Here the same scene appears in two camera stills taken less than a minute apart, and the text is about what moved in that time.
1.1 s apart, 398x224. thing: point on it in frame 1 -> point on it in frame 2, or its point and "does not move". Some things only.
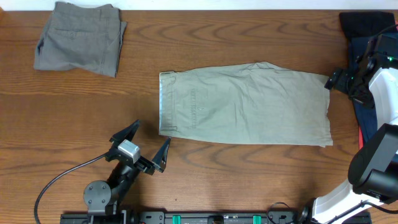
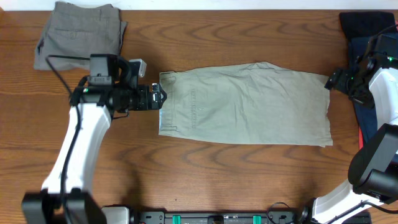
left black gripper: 143,163 -> 156,95
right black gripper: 333,79 does not move
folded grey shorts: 87,38 does not move
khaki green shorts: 257,103 does not move
